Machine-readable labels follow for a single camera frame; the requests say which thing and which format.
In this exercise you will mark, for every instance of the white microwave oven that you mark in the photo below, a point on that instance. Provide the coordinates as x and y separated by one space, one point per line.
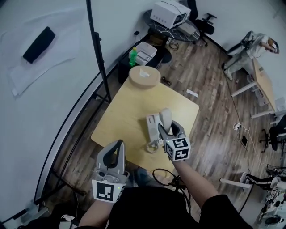
165 13

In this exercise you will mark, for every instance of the person's black shirt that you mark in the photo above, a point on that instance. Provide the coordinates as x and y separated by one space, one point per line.
156 210

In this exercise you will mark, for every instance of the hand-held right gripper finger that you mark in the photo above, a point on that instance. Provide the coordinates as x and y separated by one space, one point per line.
163 133
181 129

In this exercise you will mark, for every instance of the white telephone base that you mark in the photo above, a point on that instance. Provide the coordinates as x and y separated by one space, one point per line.
153 127

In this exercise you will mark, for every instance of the round wooden tissue box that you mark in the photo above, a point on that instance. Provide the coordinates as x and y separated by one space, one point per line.
143 78

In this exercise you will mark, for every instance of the flat grey box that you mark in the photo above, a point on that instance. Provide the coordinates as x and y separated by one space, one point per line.
187 28

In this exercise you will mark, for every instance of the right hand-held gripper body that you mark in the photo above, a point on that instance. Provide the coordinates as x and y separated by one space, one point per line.
178 148

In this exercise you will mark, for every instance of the white table leg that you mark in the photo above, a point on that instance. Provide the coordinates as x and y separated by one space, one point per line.
234 183

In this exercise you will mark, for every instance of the large black-framed whiteboard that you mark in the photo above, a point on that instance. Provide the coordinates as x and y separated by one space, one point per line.
33 123

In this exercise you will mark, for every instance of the person's shoe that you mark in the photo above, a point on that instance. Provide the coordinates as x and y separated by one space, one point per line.
143 176

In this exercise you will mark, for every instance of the small black floor object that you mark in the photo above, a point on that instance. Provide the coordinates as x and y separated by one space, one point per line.
166 81

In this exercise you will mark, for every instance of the person's left forearm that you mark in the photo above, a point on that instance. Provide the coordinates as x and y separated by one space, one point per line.
96 214

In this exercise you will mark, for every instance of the white open box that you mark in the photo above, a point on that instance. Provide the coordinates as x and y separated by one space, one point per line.
146 51

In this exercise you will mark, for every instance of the wooden desk with white legs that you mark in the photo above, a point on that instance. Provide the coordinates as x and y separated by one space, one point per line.
264 85

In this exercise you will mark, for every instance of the round black marble table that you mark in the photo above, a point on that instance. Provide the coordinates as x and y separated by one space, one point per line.
161 31

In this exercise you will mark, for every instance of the black low cabinet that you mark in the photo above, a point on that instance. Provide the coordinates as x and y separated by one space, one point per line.
124 69

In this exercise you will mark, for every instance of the white paper sheet on whiteboard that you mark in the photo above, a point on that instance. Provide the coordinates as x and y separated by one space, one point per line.
55 60

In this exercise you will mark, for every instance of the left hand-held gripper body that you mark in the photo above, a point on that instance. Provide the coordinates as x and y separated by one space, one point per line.
105 190

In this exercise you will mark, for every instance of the white power strip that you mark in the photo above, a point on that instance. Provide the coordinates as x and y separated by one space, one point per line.
237 125

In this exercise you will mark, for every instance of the black whiteboard eraser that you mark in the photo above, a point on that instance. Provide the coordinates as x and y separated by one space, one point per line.
39 44

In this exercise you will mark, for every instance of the black swivel chair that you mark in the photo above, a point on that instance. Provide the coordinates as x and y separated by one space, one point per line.
274 136

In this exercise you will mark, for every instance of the person's right forearm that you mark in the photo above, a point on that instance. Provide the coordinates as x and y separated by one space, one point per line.
192 183

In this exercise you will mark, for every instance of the light wooden square table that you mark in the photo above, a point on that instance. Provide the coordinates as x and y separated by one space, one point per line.
129 111

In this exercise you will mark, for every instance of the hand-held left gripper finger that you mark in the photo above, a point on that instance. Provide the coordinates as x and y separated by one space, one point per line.
123 158
101 156

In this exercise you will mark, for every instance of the black office chair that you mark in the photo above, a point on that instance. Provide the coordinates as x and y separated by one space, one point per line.
205 24

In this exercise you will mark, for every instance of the green plastic bottle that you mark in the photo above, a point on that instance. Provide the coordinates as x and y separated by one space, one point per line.
132 58

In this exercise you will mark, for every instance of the black power adapter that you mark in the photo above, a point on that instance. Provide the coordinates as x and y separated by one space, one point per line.
244 139

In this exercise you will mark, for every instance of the white paper strip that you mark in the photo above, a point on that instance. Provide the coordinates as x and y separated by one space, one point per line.
192 93

